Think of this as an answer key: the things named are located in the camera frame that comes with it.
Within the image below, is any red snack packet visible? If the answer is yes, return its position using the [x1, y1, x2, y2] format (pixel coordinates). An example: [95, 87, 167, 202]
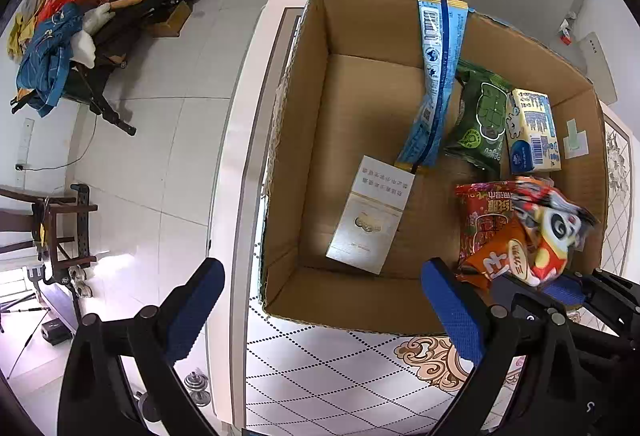
[453, 180, 526, 267]

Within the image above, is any floral diamond pattern tablecloth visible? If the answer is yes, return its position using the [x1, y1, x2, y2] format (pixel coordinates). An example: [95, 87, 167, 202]
[235, 6, 636, 436]

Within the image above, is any small brown cardboard box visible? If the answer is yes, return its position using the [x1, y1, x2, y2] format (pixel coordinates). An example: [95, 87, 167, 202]
[149, 0, 194, 39]

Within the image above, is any blue jacket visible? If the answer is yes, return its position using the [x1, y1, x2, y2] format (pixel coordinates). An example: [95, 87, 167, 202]
[14, 2, 86, 117]

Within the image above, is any metal dumbbell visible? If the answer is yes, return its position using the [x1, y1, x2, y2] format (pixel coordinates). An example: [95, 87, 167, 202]
[182, 368, 214, 407]

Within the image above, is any panda print snack packet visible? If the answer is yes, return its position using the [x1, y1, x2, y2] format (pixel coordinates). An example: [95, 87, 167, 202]
[512, 175, 599, 287]

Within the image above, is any long blue snack packet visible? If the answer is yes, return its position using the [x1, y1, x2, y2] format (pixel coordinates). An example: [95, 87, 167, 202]
[394, 0, 471, 172]

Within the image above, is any dark wooden chair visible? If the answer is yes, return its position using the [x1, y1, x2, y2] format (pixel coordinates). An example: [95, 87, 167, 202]
[0, 183, 99, 287]

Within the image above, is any yellow cloth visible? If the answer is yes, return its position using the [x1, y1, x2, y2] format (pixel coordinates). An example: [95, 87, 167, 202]
[7, 0, 81, 62]

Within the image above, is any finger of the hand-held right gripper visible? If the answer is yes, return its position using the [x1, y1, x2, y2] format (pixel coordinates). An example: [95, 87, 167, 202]
[542, 267, 640, 317]
[491, 273, 640, 363]

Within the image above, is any blue and yellow tissue pack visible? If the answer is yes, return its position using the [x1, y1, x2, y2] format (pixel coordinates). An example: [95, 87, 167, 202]
[504, 88, 564, 175]

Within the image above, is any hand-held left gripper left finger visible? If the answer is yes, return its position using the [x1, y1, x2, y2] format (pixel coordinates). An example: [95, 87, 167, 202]
[57, 257, 226, 436]

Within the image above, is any small black box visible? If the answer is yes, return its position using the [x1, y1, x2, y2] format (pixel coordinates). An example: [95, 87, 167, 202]
[39, 319, 71, 345]

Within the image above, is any green wet wipes pack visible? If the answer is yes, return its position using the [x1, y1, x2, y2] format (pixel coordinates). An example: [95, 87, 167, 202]
[442, 60, 516, 177]

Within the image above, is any white flat panel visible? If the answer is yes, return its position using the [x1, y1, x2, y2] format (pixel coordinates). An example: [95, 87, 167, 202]
[574, 31, 619, 104]

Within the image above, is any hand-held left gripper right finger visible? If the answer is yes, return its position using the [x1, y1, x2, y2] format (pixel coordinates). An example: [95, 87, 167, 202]
[420, 257, 597, 436]

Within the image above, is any white and gold box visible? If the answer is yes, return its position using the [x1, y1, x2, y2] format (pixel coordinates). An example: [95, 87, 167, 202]
[324, 154, 417, 275]

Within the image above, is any white cloth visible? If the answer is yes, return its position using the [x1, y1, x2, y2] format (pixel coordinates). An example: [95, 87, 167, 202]
[69, 2, 117, 69]

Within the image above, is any wall socket with cable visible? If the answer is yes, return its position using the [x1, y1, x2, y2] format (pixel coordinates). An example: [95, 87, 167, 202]
[14, 118, 98, 173]

